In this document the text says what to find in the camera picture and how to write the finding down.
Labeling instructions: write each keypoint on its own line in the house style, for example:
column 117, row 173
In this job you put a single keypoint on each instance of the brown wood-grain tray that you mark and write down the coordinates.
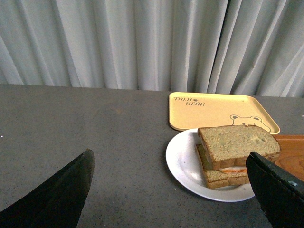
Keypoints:
column 291, row 157

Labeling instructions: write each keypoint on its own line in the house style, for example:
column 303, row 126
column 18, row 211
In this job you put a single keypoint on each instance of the grey curtain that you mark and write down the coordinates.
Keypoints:
column 247, row 47

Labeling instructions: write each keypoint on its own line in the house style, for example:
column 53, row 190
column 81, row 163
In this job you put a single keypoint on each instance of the yellow bear tray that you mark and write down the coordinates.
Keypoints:
column 194, row 110

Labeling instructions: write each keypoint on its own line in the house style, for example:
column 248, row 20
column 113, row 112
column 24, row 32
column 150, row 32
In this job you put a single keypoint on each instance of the bread slice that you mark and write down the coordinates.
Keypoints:
column 228, row 146
column 215, row 178

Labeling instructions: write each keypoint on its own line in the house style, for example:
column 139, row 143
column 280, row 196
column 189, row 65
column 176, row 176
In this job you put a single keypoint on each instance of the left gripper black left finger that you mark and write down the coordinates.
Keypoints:
column 57, row 202

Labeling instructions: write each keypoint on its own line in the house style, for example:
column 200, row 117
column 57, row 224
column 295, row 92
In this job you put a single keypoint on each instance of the fried egg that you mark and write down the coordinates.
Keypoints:
column 234, row 169

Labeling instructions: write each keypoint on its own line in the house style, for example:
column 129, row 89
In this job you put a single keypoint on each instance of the white round plate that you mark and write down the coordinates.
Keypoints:
column 184, row 164

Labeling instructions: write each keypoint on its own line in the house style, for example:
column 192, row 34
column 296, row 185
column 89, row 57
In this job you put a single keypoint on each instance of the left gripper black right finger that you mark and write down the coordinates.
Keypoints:
column 280, row 194

